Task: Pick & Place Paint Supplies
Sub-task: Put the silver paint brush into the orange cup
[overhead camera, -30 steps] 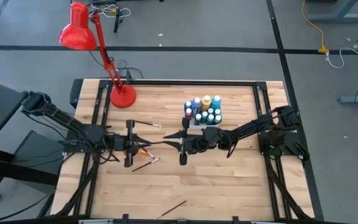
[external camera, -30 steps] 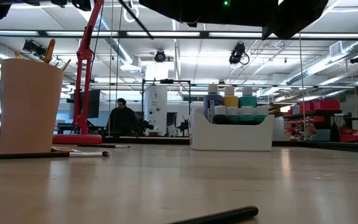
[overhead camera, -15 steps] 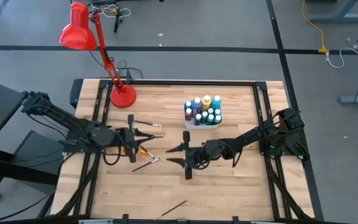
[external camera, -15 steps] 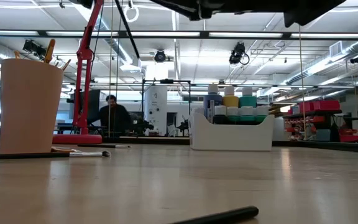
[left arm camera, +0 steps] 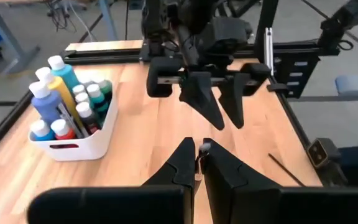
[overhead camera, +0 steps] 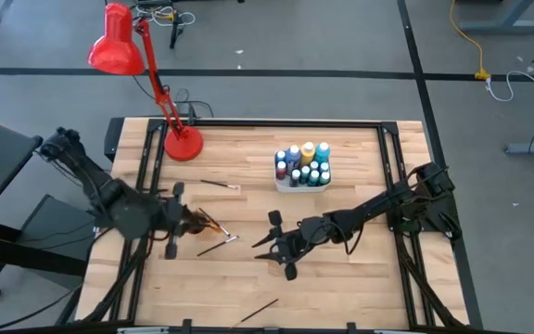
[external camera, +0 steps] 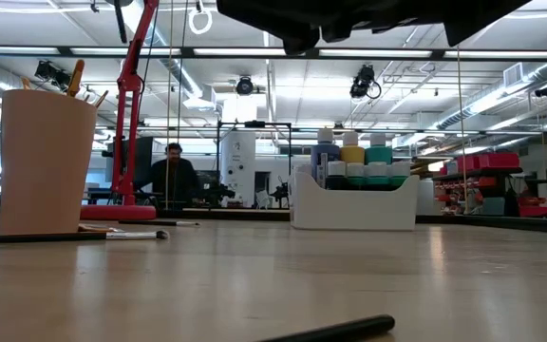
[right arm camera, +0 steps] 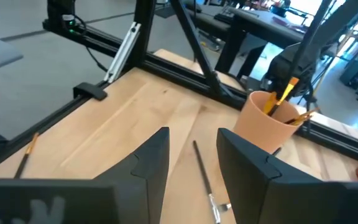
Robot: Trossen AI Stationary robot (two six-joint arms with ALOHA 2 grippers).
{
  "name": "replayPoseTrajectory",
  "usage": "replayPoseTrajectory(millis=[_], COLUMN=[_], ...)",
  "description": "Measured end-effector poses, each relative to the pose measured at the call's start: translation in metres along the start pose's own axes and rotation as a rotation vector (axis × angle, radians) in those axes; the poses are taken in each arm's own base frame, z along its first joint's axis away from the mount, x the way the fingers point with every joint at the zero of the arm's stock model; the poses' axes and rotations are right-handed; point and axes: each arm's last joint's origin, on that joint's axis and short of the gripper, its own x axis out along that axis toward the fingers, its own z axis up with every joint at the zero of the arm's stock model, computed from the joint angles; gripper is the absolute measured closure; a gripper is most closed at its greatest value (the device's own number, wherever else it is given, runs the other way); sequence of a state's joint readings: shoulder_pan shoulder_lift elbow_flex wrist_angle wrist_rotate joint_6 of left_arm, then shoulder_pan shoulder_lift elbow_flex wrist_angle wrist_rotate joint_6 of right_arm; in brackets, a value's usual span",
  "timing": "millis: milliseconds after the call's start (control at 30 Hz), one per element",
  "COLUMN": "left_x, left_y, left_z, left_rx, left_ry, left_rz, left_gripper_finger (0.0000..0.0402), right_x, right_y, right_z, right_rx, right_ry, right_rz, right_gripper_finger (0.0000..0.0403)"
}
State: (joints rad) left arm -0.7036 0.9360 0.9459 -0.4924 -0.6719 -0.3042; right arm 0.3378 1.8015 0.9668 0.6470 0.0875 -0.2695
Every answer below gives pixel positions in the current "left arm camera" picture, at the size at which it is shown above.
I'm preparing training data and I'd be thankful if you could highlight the large teal paint bottle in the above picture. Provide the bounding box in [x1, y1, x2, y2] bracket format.
[47, 55, 81, 93]

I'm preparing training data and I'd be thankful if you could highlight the dark pencil pair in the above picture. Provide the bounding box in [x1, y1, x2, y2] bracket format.
[268, 152, 306, 187]

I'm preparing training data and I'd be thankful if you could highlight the black aluminium table frame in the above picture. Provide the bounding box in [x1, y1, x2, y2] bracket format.
[0, 0, 358, 187]

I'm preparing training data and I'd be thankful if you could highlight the small blue paint bottle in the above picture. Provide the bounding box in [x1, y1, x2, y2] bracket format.
[30, 119, 56, 142]

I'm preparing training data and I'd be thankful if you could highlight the large yellow paint bottle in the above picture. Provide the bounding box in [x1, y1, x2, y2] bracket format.
[35, 66, 85, 128]

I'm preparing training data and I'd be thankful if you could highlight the small teal paint bottle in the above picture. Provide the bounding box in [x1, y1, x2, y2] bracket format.
[86, 83, 109, 114]

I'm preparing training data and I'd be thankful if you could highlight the large blue paint bottle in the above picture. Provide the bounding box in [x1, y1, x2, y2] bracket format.
[28, 80, 90, 140]

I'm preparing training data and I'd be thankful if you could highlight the silver aluminium bar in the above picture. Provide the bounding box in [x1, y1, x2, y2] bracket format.
[264, 27, 275, 78]

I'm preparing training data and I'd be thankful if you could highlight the small dark red paint bottle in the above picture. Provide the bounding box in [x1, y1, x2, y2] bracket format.
[75, 101, 101, 135]

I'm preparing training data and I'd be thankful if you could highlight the small black stereo camera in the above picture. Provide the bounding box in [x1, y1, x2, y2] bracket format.
[306, 138, 342, 169]

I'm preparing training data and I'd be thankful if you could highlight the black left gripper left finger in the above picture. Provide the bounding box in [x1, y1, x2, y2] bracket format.
[26, 137, 196, 224]

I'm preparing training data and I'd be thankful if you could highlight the black paintbrush silver ferrule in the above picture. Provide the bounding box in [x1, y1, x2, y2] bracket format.
[196, 142, 213, 182]

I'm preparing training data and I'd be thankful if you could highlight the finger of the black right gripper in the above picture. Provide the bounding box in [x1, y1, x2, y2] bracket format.
[178, 71, 226, 131]
[218, 72, 250, 129]

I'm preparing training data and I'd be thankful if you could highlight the white plastic bin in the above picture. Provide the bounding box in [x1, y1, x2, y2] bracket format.
[28, 79, 119, 162]

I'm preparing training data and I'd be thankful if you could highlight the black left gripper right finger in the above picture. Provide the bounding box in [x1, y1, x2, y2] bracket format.
[200, 138, 358, 224]

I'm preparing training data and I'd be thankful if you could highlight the small green paint bottle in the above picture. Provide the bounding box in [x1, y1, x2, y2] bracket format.
[74, 92, 90, 105]
[71, 84, 86, 95]
[97, 79, 114, 97]

